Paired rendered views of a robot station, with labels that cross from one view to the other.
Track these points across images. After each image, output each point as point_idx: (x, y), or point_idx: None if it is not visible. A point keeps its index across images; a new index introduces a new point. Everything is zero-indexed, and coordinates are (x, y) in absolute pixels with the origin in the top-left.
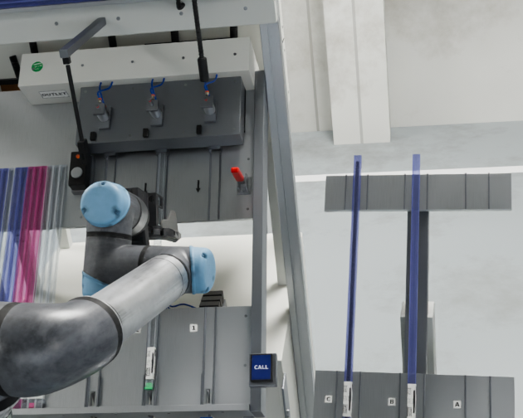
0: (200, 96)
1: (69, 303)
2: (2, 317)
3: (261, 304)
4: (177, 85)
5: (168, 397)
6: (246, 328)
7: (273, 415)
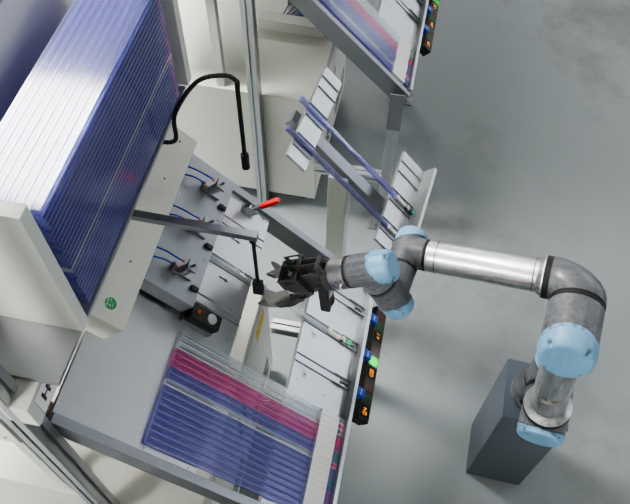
0: (194, 189)
1: (563, 267)
2: (592, 294)
3: (324, 248)
4: (177, 200)
5: (353, 333)
6: None
7: (266, 313)
